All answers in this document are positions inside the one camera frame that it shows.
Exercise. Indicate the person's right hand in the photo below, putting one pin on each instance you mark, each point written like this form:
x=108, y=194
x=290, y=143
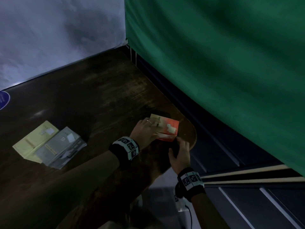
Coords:
x=183, y=157

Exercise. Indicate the person's left hand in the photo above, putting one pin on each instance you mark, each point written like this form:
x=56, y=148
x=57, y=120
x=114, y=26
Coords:
x=141, y=133

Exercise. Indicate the person's left thumb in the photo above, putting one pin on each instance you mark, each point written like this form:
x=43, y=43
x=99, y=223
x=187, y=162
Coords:
x=156, y=135

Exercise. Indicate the person's right thumb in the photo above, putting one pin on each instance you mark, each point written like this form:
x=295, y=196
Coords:
x=172, y=156

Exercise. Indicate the orange cardboard box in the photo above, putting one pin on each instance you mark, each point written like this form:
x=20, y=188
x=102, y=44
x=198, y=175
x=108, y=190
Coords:
x=169, y=131

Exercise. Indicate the person's right forearm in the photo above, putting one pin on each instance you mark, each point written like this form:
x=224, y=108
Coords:
x=207, y=214

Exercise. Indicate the person's left forearm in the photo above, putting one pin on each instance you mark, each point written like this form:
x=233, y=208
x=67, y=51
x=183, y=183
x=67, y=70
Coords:
x=71, y=188

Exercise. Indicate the black right wrist tracker band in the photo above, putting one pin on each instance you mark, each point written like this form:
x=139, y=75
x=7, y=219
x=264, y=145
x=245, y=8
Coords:
x=190, y=182

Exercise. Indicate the black wrist tracker band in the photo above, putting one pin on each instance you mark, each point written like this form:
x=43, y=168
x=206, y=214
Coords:
x=125, y=150
x=190, y=182

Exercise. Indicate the black left wrist tracker band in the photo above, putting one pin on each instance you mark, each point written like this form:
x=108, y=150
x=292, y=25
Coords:
x=125, y=150

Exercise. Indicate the small white device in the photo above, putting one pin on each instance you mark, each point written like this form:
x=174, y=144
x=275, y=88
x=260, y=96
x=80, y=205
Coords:
x=182, y=205

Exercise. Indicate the green curtain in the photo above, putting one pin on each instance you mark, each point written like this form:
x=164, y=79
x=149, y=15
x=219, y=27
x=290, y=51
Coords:
x=226, y=69

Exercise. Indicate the grey flat packet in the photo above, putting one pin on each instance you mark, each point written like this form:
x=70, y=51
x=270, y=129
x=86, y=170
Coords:
x=58, y=149

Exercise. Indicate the yellow flat packet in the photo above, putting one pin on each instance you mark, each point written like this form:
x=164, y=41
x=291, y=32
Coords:
x=31, y=141

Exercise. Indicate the white backdrop sheet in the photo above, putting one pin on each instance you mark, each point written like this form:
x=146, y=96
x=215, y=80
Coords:
x=52, y=33

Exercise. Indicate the blue round sticker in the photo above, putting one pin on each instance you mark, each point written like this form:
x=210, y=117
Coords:
x=3, y=100

